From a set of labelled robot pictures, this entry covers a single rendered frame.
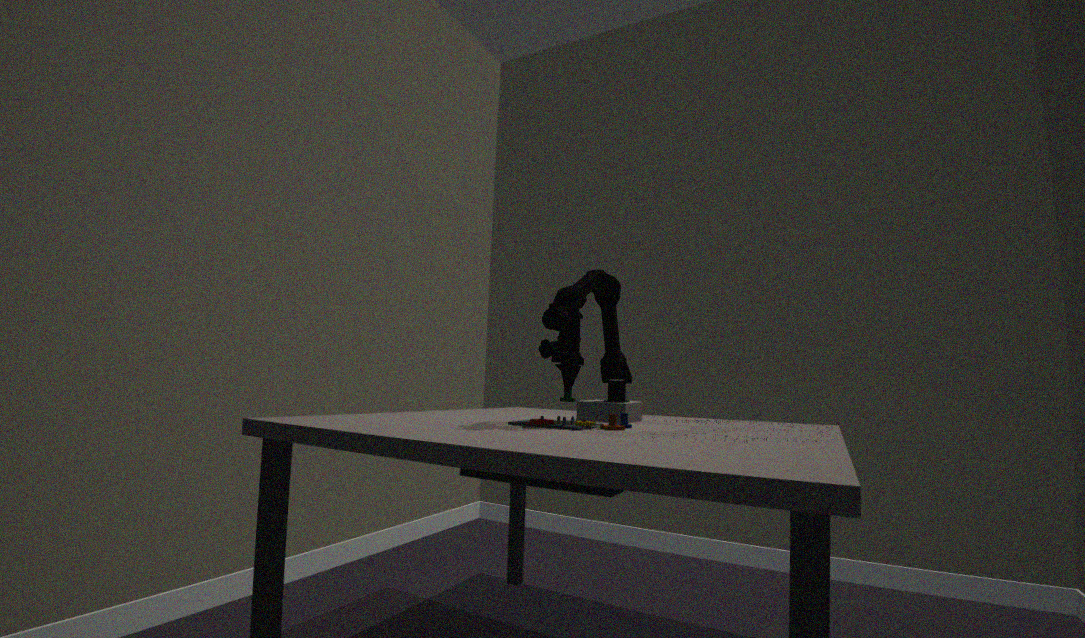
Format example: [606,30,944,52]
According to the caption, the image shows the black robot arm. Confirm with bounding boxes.
[539,269,631,403]

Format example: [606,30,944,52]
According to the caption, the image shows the orange gear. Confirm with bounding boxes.
[600,414,625,430]

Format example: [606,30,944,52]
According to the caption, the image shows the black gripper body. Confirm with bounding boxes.
[552,332,584,365]

